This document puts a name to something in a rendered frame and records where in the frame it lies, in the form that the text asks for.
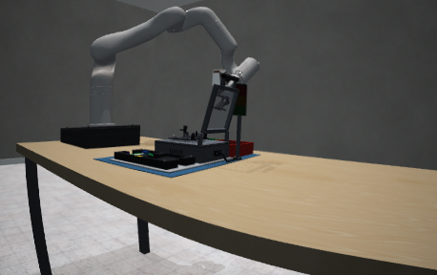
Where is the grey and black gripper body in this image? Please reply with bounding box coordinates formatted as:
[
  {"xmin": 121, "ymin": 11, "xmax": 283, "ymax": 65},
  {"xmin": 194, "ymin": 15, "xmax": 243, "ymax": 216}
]
[{"xmin": 225, "ymin": 74, "xmax": 243, "ymax": 87}]

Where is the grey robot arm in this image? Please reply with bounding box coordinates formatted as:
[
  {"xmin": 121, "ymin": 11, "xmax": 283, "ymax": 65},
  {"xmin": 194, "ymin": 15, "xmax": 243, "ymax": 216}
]
[{"xmin": 83, "ymin": 7, "xmax": 260, "ymax": 127}]

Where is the red bin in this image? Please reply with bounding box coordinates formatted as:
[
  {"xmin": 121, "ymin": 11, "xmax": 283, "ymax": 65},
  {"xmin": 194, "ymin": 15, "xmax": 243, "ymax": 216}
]
[{"xmin": 218, "ymin": 139, "xmax": 254, "ymax": 158}]

